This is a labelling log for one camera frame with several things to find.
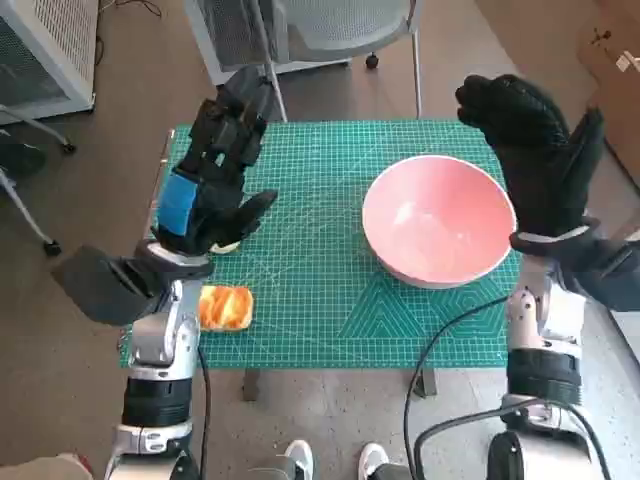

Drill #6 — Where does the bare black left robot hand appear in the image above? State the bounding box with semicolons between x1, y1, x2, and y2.
149;67;280;256

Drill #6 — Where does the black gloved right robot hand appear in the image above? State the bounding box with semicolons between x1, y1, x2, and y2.
453;73;606;236

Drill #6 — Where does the pink bowl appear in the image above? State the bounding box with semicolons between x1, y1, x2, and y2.
361;154;518;290

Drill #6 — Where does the green cutting mat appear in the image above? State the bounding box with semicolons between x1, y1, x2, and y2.
119;118;524;370

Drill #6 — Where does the brown cardboard box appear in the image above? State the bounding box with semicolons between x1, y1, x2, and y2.
577;0;640;176

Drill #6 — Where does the white perforated cabinet on casters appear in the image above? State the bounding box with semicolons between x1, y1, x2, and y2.
183;0;381;87

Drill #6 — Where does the grey office chair base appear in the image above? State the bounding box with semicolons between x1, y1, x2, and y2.
0;102;79;257

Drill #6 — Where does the large white perforated cabinet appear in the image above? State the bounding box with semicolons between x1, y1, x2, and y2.
0;0;97;121

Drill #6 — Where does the grey mesh chair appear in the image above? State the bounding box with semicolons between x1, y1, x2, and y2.
249;0;424;124

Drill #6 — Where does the white shoe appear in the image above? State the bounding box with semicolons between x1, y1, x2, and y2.
282;439;315;480
358;442;390;480

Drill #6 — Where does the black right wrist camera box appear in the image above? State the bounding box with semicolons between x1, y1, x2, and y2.
554;237;640;314

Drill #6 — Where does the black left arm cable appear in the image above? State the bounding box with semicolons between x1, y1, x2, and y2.
197;344;211;480

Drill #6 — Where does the long black right arm cable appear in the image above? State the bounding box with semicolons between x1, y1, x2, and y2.
402;297;510;480

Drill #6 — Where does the looped black right arm cable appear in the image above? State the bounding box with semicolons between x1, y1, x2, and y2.
416;405;524;480

